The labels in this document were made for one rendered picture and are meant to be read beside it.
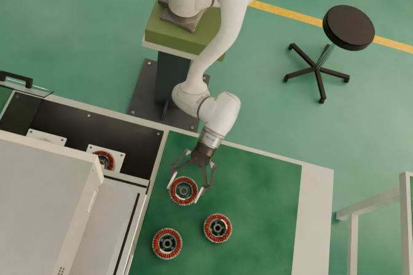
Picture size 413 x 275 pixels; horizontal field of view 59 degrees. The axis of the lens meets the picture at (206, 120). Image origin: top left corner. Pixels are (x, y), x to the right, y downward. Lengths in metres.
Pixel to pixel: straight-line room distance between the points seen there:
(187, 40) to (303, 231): 0.98
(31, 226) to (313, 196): 1.15
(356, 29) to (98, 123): 1.70
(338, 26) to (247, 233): 1.49
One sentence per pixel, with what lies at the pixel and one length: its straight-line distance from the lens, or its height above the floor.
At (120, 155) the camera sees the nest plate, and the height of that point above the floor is 0.78.
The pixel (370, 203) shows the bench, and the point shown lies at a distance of 2.23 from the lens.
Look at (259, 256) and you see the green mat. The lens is 1.54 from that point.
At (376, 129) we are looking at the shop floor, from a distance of 2.97.
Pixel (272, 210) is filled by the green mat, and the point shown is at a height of 0.75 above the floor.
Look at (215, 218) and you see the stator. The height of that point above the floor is 0.78.
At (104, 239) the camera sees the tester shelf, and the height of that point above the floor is 1.11.
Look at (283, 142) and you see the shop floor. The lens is 2.58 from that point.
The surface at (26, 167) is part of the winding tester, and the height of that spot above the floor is 1.32.
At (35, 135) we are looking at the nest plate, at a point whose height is 0.78.
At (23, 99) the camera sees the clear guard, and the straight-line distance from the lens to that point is 1.36.
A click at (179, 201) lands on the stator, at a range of 1.41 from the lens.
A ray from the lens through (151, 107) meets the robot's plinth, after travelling 2.47.
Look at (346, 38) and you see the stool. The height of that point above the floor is 0.56.
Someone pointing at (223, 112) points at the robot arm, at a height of 1.05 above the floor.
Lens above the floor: 2.22
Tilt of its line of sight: 63 degrees down
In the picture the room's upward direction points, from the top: 22 degrees clockwise
